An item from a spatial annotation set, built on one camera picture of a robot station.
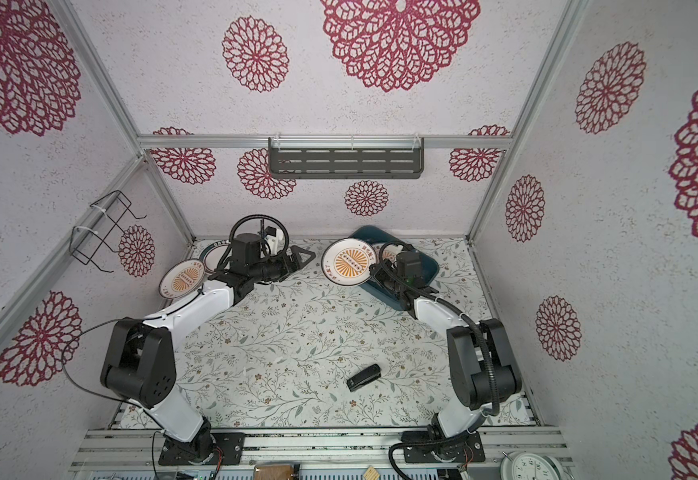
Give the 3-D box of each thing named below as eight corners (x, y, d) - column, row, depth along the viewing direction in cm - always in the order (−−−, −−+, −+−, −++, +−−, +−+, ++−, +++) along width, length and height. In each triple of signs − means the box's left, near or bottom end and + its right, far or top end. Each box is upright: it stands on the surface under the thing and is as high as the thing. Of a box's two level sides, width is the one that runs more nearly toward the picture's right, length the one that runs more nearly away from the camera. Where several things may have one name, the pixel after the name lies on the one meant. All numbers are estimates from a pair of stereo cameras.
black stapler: (351, 394, 84) (351, 389, 81) (346, 385, 86) (346, 380, 83) (381, 376, 88) (383, 371, 84) (376, 368, 89) (377, 362, 86)
